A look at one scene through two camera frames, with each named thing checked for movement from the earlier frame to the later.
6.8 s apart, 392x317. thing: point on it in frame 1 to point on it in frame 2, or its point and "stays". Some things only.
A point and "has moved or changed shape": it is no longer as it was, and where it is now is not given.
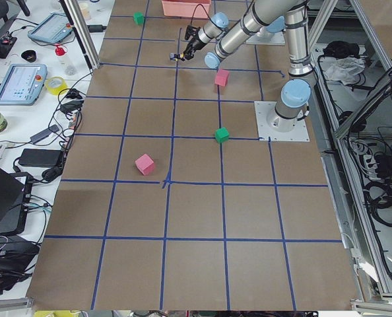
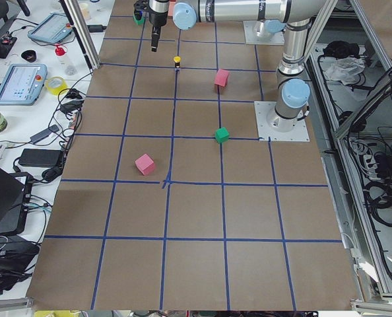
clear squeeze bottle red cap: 67,67 stays
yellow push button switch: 177,57 has moved or changed shape
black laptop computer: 7,196 stays
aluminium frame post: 75,16 stays
